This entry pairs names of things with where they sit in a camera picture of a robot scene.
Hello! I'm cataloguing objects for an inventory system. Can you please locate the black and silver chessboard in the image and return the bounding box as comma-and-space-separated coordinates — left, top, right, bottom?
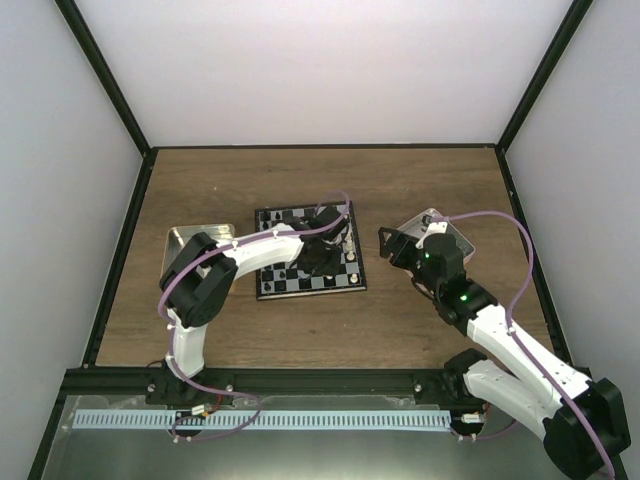
254, 200, 367, 300

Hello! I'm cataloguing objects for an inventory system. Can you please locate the gold metal tin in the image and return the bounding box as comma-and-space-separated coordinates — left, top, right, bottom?
159, 224, 235, 290

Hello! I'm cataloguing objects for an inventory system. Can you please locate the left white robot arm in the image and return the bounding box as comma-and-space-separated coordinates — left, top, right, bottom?
158, 204, 350, 404

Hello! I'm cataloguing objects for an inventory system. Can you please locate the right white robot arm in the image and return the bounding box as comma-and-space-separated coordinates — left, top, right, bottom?
378, 223, 631, 479

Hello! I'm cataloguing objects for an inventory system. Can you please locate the pink embossed metal tin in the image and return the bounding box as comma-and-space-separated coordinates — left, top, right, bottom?
398, 208, 475, 264

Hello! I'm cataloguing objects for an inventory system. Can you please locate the metal sheet cover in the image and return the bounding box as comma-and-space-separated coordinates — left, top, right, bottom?
39, 396, 560, 479

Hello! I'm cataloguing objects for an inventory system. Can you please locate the light blue slotted strip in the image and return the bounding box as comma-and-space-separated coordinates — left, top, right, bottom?
72, 409, 451, 432

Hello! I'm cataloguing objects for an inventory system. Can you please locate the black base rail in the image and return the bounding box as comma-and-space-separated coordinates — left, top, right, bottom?
59, 367, 483, 409

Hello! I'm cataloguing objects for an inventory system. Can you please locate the black enclosure frame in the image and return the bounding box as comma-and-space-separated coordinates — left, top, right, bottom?
27, 0, 629, 480

